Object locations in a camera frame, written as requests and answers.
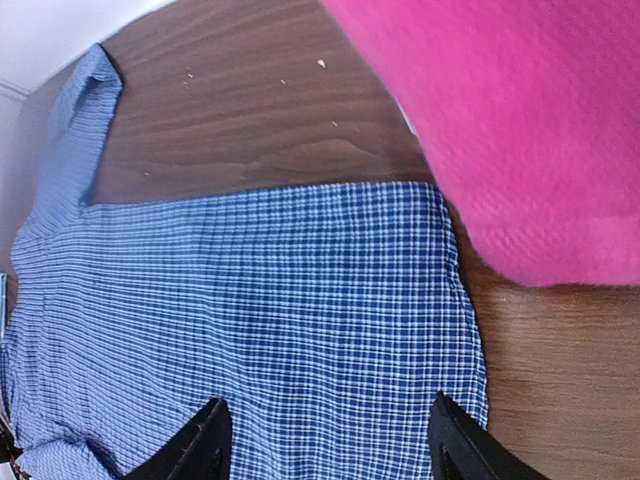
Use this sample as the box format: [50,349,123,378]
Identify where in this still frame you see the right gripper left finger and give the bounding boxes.
[123,399,232,480]

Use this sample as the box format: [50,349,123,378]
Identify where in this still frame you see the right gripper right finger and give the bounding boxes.
[428,391,543,480]

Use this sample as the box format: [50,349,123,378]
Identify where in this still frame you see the blue dotted shirt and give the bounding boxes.
[1,46,489,479]

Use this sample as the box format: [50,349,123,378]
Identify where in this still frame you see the pink garment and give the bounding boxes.
[326,1,639,286]

